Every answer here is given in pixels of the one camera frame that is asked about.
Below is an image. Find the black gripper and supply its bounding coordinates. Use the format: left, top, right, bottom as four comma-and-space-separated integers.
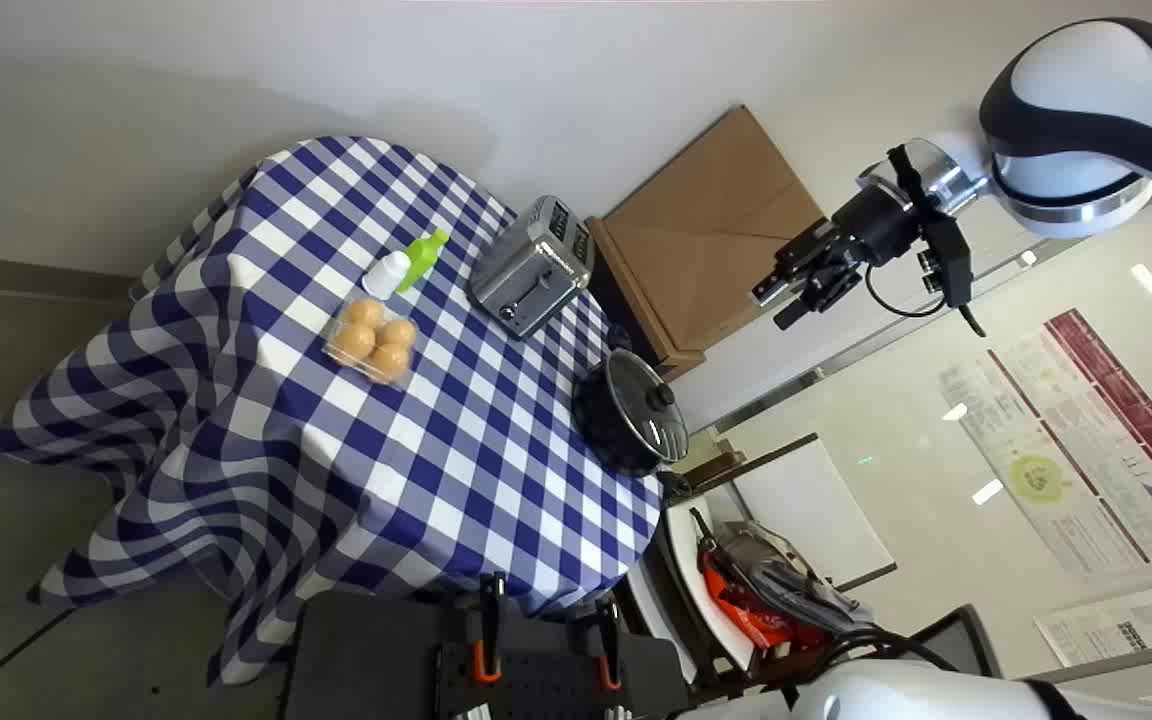
749, 173, 926, 334

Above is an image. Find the glass pot lid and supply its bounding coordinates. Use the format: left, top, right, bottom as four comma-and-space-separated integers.
600, 347, 693, 463

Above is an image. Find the large cardboard box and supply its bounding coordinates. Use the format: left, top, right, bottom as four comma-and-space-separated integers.
588, 98, 832, 379

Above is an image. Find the brown black cabinet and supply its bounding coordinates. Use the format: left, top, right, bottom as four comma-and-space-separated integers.
581, 210, 720, 390

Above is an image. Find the white framed board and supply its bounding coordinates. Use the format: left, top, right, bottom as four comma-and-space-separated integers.
733, 429, 903, 594

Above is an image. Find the black cooking pot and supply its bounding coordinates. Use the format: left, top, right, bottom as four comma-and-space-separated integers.
567, 356, 669, 478

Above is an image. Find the silver metal pot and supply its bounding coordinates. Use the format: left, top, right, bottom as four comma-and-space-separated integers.
464, 190, 600, 341

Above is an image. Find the white poster green circle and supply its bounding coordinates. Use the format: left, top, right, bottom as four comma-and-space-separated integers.
933, 332, 1146, 581

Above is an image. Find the red grey machine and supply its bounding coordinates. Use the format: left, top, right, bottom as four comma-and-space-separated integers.
688, 513, 870, 673

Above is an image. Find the green plastic bottle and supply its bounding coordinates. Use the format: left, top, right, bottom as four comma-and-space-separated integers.
390, 222, 456, 295

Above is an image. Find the black orange spring clamp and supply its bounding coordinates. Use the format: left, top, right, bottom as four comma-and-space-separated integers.
588, 594, 633, 695
464, 570, 510, 690

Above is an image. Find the small white bottle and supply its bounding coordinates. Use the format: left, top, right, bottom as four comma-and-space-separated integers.
357, 247, 415, 305

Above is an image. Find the white paper sheet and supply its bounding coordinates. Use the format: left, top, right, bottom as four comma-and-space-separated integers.
1032, 568, 1152, 673

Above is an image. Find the blue white checkered tablecloth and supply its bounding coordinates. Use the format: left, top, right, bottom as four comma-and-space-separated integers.
0, 130, 669, 690

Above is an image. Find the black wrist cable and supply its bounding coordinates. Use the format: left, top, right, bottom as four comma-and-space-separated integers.
861, 141, 989, 341

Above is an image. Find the red white wall poster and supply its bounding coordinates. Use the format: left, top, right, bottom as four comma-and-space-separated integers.
1038, 305, 1152, 536

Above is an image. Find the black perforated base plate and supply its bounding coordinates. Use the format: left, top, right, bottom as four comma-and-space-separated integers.
274, 587, 693, 720

